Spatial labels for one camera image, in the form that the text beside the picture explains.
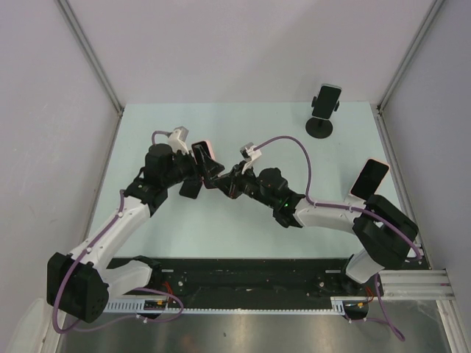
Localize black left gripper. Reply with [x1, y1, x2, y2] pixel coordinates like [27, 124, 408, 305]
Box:
[162, 145, 224, 188]

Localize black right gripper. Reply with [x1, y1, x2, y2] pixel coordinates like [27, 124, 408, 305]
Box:
[213, 160, 277, 208]

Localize pink-cased phone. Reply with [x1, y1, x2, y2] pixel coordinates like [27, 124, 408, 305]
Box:
[191, 140, 220, 189]
[350, 158, 389, 200]

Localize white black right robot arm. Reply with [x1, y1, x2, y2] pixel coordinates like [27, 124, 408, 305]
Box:
[213, 164, 422, 295]

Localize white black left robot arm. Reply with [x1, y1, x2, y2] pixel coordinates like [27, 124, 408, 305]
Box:
[46, 140, 224, 323]

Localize black folding phone stand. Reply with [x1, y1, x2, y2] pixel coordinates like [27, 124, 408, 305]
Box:
[179, 178, 203, 199]

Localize black round-base phone stand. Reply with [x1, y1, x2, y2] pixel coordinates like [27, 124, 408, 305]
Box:
[305, 115, 333, 139]

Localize white phone stand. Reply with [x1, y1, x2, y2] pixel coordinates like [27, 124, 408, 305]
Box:
[344, 192, 366, 209]

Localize white-cased phone on round stand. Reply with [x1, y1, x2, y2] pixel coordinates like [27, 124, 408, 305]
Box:
[311, 84, 342, 120]

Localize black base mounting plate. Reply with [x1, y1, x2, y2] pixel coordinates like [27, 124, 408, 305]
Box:
[106, 257, 386, 312]

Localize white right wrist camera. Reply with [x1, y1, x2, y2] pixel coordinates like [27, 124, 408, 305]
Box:
[240, 143, 262, 174]

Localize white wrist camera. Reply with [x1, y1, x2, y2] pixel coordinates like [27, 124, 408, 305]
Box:
[240, 143, 262, 174]
[167, 126, 189, 154]

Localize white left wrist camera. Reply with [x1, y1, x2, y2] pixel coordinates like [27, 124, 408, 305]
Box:
[167, 126, 189, 154]

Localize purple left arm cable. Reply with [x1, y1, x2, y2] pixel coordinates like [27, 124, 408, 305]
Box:
[53, 130, 185, 335]

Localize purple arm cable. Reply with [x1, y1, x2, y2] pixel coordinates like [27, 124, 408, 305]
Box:
[253, 135, 424, 341]
[53, 130, 185, 335]

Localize white slotted cable duct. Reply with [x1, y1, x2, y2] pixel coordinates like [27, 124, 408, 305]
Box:
[104, 296, 345, 315]

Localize aluminium frame rail left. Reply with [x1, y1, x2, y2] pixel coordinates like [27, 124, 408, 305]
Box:
[54, 0, 124, 117]

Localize aluminium frame rail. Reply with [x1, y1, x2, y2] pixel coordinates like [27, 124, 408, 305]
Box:
[376, 0, 447, 114]
[54, 0, 124, 117]

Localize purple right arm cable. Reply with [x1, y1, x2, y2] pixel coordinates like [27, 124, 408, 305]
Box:
[253, 135, 424, 341]

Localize aluminium frame rail right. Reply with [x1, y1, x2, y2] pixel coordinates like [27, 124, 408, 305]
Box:
[376, 0, 447, 114]

